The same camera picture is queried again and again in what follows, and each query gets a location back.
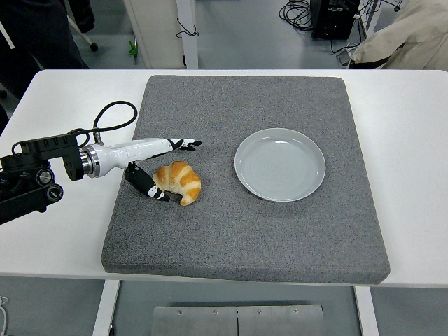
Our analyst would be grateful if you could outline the grey speckled foam mat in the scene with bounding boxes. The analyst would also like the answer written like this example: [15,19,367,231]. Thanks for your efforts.
[101,74,391,285]

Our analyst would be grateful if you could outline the golden brown croissant bread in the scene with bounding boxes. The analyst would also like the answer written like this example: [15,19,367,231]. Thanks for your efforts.
[152,160,202,207]

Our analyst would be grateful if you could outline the thin black looped cable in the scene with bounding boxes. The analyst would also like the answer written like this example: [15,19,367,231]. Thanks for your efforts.
[176,17,200,38]

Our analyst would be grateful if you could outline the black computer case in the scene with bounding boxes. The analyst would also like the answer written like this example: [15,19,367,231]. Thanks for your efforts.
[310,0,361,40]

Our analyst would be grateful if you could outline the beige cloth cover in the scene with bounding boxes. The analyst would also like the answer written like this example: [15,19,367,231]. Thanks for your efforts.
[351,0,448,70]

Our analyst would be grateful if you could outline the white desk leg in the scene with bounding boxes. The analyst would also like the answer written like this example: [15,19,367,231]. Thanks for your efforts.
[363,0,381,36]

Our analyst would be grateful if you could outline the black floor cable bundle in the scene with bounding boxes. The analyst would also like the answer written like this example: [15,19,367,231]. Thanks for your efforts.
[278,0,314,32]

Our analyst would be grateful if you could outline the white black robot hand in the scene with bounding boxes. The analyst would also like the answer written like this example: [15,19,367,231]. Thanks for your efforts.
[90,138,203,202]

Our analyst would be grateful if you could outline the person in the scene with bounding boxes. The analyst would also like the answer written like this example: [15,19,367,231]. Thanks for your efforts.
[0,0,96,102]

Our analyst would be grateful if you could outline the grey power strip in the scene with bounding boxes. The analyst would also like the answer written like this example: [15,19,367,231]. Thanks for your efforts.
[336,48,356,67]

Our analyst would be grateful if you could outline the white cabinet panel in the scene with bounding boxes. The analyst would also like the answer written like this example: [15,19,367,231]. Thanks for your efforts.
[122,0,185,69]

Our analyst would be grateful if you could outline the white square column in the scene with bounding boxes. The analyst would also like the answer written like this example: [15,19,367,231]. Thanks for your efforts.
[174,0,200,70]

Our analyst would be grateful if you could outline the white table leg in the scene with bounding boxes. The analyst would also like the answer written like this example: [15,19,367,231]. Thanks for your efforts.
[91,279,122,336]
[353,286,381,336]

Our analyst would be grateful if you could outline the thin white cable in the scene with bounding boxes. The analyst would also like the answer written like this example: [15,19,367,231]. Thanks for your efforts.
[0,295,10,336]

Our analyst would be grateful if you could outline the grey round plate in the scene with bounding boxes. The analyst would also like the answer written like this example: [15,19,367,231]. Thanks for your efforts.
[234,127,327,203]

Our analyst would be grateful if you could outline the white chair base with caster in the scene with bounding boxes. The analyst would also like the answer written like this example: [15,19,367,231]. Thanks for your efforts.
[66,14,100,53]

